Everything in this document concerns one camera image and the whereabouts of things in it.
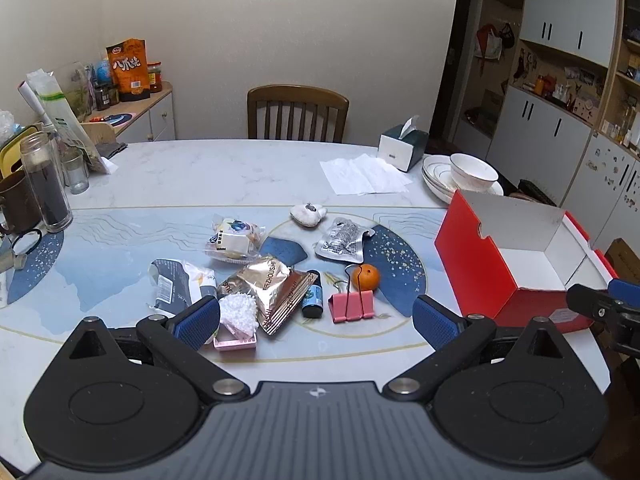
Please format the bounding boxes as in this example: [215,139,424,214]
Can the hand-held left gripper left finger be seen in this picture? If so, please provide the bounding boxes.
[69,295,251,404]

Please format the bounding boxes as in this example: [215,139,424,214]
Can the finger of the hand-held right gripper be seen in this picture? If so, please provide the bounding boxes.
[566,283,640,359]
[608,279,640,307]

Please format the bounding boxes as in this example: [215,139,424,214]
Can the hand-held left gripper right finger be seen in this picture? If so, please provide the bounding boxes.
[380,294,569,403]

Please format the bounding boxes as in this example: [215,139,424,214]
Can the pink ridged box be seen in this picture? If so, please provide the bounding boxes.
[213,332,259,351]

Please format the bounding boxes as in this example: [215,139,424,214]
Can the grey white packet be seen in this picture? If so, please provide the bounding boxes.
[149,259,218,313]

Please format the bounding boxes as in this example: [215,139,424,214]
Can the red cardboard box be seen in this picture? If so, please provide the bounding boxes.
[434,190,621,335]

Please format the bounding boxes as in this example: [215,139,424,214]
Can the gold snack packet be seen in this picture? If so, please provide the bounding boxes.
[217,255,317,336]

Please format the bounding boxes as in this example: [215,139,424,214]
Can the mandarin orange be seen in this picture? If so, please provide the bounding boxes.
[351,263,381,292]

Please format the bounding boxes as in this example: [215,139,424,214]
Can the blueberry print bread packet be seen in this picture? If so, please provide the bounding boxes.
[205,215,263,265]

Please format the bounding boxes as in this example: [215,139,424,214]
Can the pink binder clip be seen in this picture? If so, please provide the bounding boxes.
[327,262,376,323]

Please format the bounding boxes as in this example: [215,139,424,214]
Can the small blue label bottle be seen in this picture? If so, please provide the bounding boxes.
[301,270,323,319]

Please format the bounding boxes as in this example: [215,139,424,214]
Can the silver foil packet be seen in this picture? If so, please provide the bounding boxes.
[314,217,376,263]

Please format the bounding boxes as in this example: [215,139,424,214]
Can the white plush toy keychain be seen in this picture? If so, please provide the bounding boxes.
[290,202,328,230]

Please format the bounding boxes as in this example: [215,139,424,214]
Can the light brown wooden chair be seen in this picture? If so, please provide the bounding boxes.
[604,237,640,282]

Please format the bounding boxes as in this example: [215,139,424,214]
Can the blue printed table mat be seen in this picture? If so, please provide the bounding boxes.
[0,205,471,471]

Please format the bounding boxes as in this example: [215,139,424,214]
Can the white refrigerator with magnets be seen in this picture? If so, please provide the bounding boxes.
[565,132,640,251]

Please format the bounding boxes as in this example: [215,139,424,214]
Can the white bowl gold rim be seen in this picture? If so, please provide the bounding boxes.
[449,153,500,192]

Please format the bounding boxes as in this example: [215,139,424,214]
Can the white paper tissue sheets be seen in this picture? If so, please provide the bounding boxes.
[320,156,413,196]

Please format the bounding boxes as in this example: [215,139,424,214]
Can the green white tissue box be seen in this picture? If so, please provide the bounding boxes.
[377,116,430,173]

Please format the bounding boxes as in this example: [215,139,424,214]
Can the small glass cup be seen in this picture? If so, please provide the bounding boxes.
[62,152,91,196]

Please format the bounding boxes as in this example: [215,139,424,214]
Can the tall glass jar dark contents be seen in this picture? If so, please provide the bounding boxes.
[20,131,74,233]

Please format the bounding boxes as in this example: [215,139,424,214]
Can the white sideboard cabinet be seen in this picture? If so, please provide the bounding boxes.
[80,81,177,143]

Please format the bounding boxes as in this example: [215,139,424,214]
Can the pale wooden chair back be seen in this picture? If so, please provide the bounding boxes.
[82,122,118,148]

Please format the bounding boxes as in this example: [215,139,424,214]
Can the brown mug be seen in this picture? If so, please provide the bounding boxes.
[0,170,43,236]

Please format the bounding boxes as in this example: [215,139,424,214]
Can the dark wooden chair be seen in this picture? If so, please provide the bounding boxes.
[246,85,351,143]

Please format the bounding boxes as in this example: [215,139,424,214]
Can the clear plastic bag green print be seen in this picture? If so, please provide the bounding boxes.
[26,70,118,175]

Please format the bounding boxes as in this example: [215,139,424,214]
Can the orange snack bag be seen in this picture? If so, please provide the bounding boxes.
[106,37,151,102]

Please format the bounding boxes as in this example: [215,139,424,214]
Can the glass terrarium with plants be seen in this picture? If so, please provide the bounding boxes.
[52,62,96,118]

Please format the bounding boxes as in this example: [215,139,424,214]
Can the red white hanging bag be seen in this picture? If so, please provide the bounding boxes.
[475,24,503,60]

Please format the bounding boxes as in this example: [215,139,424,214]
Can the dark door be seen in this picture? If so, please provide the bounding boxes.
[442,0,468,138]

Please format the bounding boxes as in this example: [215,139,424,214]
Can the black hair tie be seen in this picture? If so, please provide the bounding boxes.
[10,229,43,256]

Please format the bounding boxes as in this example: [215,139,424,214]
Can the white wall cabinet unit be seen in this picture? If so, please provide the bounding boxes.
[487,0,640,208]

